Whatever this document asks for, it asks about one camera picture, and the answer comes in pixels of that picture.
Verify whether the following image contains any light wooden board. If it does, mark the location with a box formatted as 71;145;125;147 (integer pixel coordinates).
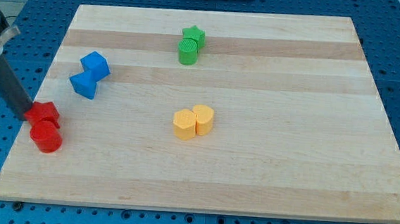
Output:
0;4;400;224

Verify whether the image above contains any red star block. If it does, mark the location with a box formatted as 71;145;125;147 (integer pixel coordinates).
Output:
24;101;61;129

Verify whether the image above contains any green star block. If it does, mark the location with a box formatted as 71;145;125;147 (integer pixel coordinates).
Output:
182;25;206;50

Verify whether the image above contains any red cylinder block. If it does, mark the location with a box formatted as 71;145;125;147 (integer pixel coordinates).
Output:
30;120;63;153

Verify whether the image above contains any yellow hexagon block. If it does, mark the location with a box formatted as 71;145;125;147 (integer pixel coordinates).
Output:
173;108;196;141

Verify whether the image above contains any blue cube block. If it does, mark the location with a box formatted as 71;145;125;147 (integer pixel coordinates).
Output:
80;51;111;82

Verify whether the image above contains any yellow heart block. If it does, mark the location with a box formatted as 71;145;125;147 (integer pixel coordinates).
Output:
192;104;215;136

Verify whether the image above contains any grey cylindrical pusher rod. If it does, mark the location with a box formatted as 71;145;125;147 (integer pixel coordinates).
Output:
0;54;33;121

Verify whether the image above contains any green cylinder block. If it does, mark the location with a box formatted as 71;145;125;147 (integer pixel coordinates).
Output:
177;38;198;66

